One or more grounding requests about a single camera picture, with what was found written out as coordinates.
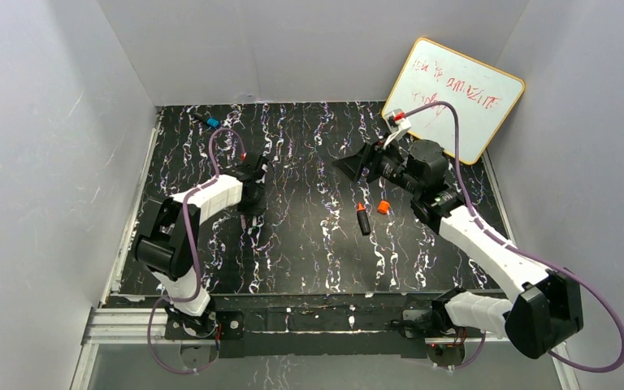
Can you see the blue pen cap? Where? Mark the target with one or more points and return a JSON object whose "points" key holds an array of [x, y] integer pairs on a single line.
{"points": [[214, 123]]}

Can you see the orange highlighter cap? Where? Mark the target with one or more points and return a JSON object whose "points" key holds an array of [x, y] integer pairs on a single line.
{"points": [[383, 207]]}

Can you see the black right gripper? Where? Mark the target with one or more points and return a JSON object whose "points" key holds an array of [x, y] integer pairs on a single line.
{"points": [[370, 161]]}

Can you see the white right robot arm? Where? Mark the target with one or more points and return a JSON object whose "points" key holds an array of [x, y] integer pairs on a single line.
{"points": [[541, 307]]}

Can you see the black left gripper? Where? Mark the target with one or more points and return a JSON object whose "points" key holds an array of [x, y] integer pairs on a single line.
{"points": [[254, 199]]}

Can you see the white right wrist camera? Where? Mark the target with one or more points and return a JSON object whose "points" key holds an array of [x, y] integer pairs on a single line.
{"points": [[398, 124]]}

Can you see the aluminium rail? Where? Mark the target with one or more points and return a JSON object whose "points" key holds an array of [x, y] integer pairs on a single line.
{"points": [[123, 326]]}

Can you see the black orange highlighter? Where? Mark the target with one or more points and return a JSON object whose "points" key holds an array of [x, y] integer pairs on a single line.
{"points": [[363, 220]]}

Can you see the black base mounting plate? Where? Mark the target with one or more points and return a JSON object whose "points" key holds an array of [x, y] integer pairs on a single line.
{"points": [[372, 323]]}

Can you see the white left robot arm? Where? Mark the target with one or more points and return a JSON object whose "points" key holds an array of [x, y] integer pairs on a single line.
{"points": [[168, 226]]}

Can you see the yellow-framed whiteboard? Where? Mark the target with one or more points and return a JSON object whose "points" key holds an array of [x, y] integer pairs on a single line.
{"points": [[482, 95]]}

